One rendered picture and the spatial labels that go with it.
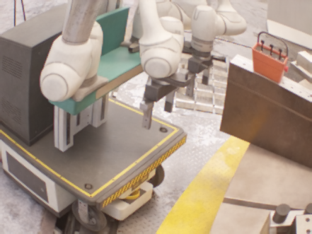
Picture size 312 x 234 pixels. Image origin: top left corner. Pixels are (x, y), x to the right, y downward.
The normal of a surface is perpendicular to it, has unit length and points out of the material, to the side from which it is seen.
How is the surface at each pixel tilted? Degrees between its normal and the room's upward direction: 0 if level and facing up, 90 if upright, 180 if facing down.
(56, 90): 96
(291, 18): 90
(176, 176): 0
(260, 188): 0
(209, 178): 0
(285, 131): 90
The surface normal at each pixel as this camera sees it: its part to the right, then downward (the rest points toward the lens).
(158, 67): -0.12, 0.65
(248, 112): -0.47, 0.43
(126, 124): 0.11, -0.84
